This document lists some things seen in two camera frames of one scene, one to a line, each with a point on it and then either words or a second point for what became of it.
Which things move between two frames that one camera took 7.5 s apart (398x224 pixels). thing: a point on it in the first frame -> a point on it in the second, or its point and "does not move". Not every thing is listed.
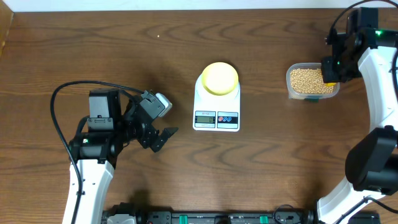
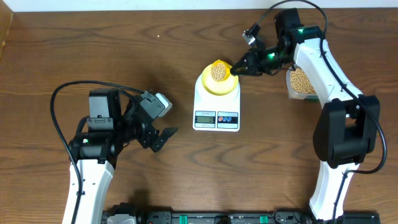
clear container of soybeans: x=305 y=81 does not move
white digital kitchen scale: x=212 y=112 does not move
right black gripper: x=329 y=76 -> x=254 y=67
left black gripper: x=148 y=139 does not move
